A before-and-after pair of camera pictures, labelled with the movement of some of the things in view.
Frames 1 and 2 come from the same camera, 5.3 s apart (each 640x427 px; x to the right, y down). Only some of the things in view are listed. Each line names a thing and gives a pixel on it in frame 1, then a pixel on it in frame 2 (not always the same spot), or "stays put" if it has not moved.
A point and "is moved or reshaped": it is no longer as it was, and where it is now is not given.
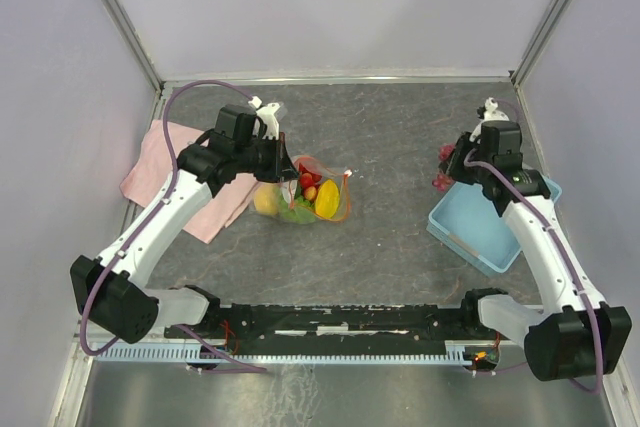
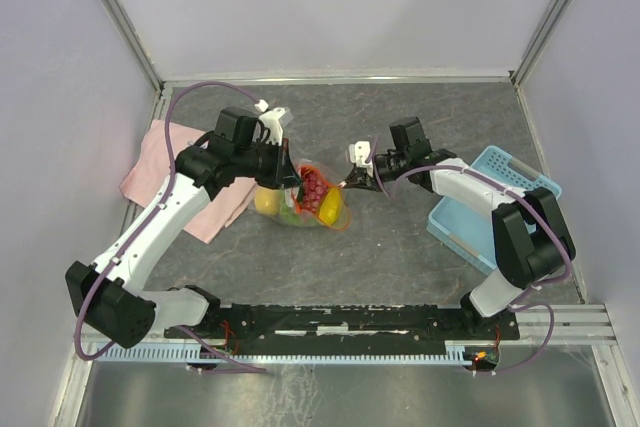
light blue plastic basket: x=467 y=221 stays put
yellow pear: x=266 y=198 stays put
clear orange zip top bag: x=319 y=192 stays put
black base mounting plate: x=348 y=322 stays put
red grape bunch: x=442 y=180 is moved or reshaped
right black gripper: x=462 y=144 → x=360 y=179
